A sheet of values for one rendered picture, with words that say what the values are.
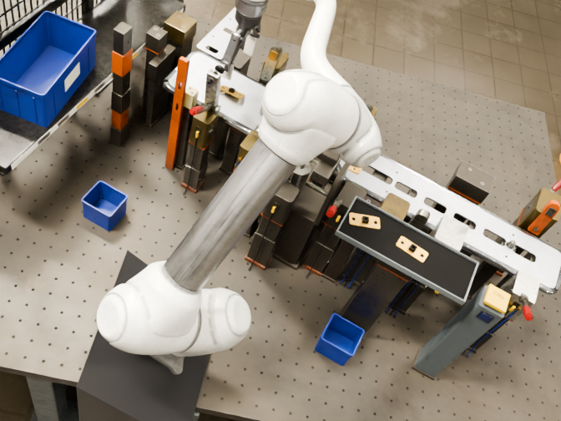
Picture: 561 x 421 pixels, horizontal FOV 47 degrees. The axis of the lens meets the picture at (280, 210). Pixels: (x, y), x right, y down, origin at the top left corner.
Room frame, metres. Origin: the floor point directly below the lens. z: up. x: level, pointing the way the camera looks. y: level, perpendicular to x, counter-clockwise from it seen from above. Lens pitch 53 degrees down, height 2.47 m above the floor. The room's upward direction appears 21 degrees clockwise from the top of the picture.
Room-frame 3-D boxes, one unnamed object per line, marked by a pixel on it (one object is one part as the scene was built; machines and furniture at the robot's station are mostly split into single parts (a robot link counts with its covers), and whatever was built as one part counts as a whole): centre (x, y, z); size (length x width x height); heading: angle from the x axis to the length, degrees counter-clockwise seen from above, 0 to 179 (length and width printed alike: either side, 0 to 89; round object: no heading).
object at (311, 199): (1.21, -0.04, 0.94); 0.18 x 0.13 x 0.49; 81
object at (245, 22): (1.48, 0.29, 1.29); 0.08 x 0.07 x 0.09; 170
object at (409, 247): (1.03, -0.36, 1.17); 0.08 x 0.04 x 0.01; 74
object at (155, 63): (1.53, 0.55, 0.85); 0.12 x 0.03 x 0.30; 171
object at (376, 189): (1.40, -0.19, 1.00); 1.38 x 0.22 x 0.02; 81
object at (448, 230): (1.17, -0.47, 0.90); 0.13 x 0.08 x 0.41; 171
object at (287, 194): (1.11, 0.01, 0.89); 0.09 x 0.08 x 0.38; 171
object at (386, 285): (1.03, -0.34, 0.92); 0.10 x 0.08 x 0.45; 81
